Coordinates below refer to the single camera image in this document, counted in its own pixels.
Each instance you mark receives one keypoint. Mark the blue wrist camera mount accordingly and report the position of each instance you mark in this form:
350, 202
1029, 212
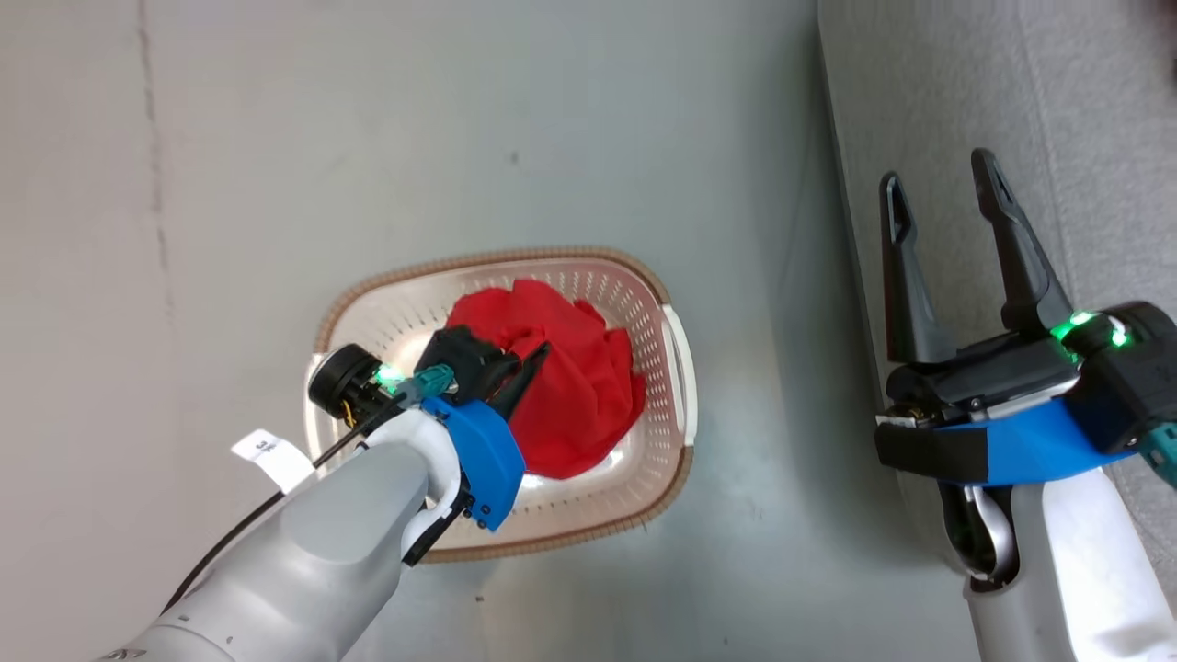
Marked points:
1039, 450
483, 460

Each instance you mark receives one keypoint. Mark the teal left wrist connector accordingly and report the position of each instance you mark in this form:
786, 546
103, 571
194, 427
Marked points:
432, 379

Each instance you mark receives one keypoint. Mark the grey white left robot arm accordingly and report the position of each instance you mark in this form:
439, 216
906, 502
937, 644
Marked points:
303, 570

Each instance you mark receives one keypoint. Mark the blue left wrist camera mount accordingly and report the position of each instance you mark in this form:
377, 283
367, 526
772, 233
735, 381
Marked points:
483, 460

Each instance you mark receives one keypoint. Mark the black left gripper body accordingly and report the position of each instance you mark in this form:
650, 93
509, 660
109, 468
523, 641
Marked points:
469, 363

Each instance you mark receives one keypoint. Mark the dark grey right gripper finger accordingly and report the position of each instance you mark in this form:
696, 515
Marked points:
910, 294
1025, 267

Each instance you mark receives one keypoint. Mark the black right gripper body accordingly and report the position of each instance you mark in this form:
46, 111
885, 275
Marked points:
1122, 377

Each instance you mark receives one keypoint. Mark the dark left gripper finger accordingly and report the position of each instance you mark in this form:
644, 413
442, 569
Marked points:
524, 379

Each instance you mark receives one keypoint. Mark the grey fabric sofa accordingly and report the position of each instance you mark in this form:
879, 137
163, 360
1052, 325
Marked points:
1085, 110

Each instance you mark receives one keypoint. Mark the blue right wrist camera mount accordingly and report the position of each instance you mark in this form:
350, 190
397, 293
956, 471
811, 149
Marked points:
1039, 450

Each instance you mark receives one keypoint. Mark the white perforated laundry basket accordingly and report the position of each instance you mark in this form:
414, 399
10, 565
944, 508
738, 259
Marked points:
588, 294

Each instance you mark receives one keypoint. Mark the red cloth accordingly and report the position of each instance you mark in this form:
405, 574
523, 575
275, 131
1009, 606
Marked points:
570, 395

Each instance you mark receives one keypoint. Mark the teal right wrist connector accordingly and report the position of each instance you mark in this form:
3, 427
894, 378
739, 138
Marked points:
1163, 450

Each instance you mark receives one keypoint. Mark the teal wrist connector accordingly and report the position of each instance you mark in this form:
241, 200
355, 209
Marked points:
432, 379
1163, 450

